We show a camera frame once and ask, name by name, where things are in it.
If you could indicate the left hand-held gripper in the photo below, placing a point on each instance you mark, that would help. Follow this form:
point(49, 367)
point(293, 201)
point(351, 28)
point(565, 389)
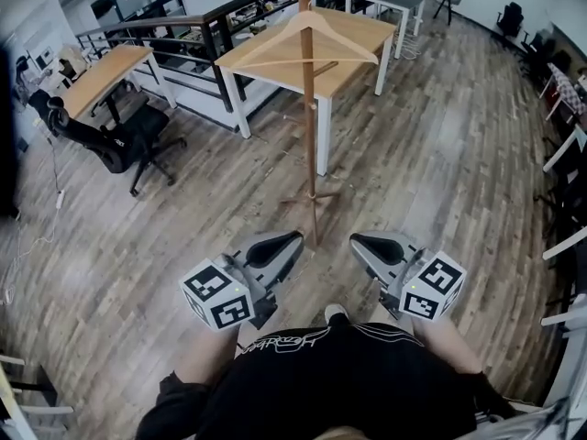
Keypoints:
point(220, 300)

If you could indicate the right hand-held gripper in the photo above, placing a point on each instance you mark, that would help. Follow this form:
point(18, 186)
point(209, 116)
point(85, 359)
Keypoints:
point(435, 291)

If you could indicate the wooden coat stand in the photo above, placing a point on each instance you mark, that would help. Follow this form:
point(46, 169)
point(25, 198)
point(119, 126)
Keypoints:
point(312, 145)

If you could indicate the wooden hanger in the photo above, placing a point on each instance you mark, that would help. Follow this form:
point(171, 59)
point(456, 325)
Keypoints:
point(293, 23)

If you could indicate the person's right forearm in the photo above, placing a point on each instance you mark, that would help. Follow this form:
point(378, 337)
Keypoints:
point(447, 346)

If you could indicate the person's left forearm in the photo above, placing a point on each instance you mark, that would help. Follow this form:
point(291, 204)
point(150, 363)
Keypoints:
point(206, 355)

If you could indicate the white shoe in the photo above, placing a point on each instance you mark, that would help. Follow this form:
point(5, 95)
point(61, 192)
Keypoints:
point(336, 313)

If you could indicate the person's black T-shirt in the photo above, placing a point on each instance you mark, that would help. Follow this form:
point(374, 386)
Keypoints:
point(339, 383)

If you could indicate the black office chair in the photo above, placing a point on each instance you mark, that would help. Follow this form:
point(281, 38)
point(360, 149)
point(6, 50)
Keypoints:
point(510, 18)
point(532, 47)
point(114, 145)

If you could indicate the white power strip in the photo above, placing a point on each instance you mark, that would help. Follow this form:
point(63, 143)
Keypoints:
point(60, 199)

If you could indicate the black metal railing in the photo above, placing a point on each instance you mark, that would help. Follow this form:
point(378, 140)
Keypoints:
point(208, 39)

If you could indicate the square wooden table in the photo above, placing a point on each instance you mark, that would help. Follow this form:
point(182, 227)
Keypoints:
point(362, 32)

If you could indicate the checkered cloth table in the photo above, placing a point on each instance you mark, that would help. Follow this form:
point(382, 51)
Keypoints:
point(566, 90)

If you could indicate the long wooden desk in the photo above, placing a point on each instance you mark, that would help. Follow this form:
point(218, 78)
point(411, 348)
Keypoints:
point(105, 76)

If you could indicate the white chair black legs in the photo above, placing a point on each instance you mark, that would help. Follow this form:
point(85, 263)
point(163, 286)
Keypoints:
point(448, 6)

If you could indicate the cardboard boxes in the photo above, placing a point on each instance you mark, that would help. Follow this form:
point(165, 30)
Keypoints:
point(71, 62)

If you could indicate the white metal frame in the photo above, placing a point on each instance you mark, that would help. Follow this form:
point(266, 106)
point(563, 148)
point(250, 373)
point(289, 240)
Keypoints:
point(564, 149)

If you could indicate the glass partition wall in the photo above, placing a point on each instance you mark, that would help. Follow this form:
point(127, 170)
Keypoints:
point(133, 3)

